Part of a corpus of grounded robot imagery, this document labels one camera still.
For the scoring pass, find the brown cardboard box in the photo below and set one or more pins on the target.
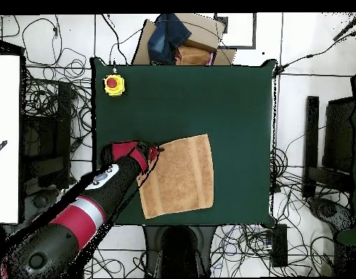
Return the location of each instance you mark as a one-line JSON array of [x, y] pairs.
[[204, 32]]

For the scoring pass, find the dark green tablecloth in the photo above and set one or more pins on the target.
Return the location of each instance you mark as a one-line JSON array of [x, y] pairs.
[[181, 101]]

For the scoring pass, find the black flat bar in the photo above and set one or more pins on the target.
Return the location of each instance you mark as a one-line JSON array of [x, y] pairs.
[[311, 130]]

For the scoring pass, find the black stand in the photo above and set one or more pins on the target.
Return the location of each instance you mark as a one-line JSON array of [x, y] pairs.
[[337, 130]]

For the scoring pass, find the brown folded cloth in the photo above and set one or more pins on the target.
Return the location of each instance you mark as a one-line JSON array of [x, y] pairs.
[[192, 56]]

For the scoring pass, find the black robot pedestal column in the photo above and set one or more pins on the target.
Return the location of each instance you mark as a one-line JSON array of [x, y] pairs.
[[179, 252]]

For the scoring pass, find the black rod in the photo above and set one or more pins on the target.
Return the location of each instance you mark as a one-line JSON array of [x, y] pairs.
[[348, 27]]

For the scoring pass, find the tan terry towel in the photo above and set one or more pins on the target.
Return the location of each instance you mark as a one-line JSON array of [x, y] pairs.
[[181, 180]]

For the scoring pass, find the white table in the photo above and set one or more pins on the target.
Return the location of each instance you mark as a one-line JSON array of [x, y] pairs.
[[6, 116]]

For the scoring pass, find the yellow emergency stop button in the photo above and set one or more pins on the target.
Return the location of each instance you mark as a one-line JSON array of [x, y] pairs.
[[114, 85]]

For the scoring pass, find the pink cloth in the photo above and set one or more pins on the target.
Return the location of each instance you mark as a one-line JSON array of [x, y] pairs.
[[210, 59]]

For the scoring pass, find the black power box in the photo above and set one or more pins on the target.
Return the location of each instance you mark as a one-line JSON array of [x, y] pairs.
[[280, 247]]

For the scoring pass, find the black equipment rack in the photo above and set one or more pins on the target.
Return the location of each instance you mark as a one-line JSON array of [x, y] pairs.
[[47, 139]]

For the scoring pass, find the black square frame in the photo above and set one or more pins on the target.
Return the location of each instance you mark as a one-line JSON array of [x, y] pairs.
[[239, 46]]

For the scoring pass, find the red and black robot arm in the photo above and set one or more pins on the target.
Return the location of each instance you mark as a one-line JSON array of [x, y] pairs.
[[79, 218]]

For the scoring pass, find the black pedestal foot with knob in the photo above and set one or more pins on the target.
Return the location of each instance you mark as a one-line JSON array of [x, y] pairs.
[[151, 252], [207, 247]]

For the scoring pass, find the blue denim jeans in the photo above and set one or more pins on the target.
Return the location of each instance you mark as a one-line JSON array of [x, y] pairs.
[[166, 37]]

